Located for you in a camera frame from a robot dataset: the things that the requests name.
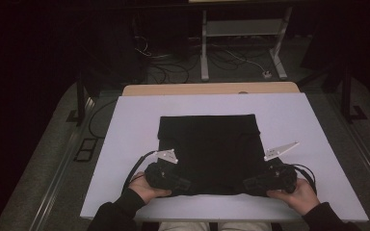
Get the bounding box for right hand-held gripper cable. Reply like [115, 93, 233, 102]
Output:
[291, 163, 318, 195]

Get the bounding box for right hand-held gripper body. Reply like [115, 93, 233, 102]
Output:
[258, 141, 300, 194]

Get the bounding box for white plug with cable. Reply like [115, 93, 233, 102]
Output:
[218, 47, 273, 80]

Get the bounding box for black floor cables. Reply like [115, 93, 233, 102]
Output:
[134, 35, 192, 85]

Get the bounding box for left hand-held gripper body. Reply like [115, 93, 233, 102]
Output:
[144, 148, 181, 193]

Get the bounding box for person's left leg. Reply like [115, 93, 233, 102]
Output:
[158, 221, 212, 231]

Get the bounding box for person's right hand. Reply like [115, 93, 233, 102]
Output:
[266, 178, 321, 217]

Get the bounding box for black metal stand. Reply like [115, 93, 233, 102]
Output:
[66, 68, 96, 127]
[339, 62, 369, 123]

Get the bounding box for black tank top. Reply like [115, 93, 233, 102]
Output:
[157, 114, 268, 197]

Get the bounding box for person's leg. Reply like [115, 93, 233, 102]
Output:
[158, 221, 212, 231]
[218, 221, 273, 231]

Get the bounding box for hand-held gripper cable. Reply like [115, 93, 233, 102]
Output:
[291, 163, 318, 195]
[121, 150, 157, 194]

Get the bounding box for white table mat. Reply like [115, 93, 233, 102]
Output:
[80, 92, 369, 223]

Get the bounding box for grey metal stand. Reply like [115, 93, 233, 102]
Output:
[200, 6, 294, 82]

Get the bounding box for thin black floor cable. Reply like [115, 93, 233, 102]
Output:
[88, 98, 119, 140]

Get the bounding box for left hand-held gripper cable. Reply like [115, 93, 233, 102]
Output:
[121, 150, 157, 194]

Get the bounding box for person's right leg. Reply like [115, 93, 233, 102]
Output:
[218, 221, 273, 231]

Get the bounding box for person's left hand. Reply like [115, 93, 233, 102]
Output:
[128, 171, 172, 205]

